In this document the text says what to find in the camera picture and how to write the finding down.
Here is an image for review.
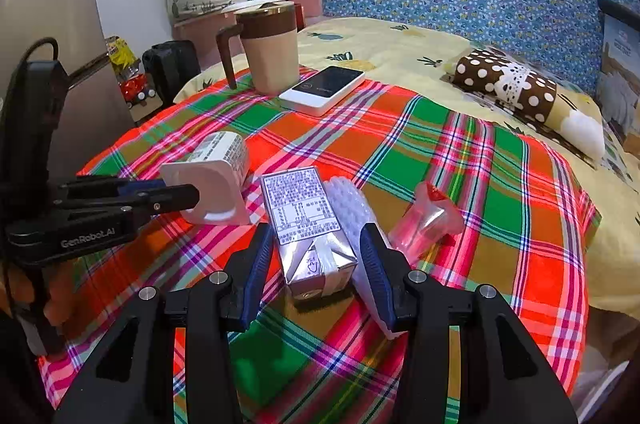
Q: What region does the quilt package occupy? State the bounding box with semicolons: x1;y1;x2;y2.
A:
595;0;640;145

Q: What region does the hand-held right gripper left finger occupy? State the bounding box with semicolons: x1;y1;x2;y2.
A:
52;221;276;424

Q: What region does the pink storage box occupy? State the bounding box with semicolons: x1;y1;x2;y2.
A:
172;0;291;42

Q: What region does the red clear plastic wrapper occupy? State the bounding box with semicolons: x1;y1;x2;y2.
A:
387;181;465;265

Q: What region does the yellow pineapple print bedsheet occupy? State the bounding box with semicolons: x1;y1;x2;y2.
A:
172;16;640;320

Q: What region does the plaid blanket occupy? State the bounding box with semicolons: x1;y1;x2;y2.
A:
37;66;603;424

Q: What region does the white smartphone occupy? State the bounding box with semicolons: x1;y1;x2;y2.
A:
278;65;367;117

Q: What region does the brown polka dot pillow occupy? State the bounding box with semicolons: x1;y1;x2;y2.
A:
442;48;607;162

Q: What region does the beige brown lidded mug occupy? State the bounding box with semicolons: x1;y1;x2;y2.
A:
216;0;300;97

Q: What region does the black bag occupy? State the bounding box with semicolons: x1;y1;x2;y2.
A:
142;40;202;107

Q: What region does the purple milk carton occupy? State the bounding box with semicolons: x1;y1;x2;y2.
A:
260;166;358;302

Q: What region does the yellow snack packet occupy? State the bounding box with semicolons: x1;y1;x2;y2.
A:
105;35;141;80

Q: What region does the white bubble wrap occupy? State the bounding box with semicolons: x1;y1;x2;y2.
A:
322;175;406;337

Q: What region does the black cable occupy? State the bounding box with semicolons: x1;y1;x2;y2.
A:
17;36;60;70

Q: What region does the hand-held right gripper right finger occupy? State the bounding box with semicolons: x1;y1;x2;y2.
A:
359;223;578;424

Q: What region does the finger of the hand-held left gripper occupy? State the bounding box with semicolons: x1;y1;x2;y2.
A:
75;176;168;200
55;184;201;217

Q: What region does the white blue milk carton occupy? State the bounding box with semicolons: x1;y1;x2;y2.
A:
160;131;251;226

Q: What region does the red toy car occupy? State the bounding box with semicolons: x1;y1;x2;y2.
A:
119;73;157;109

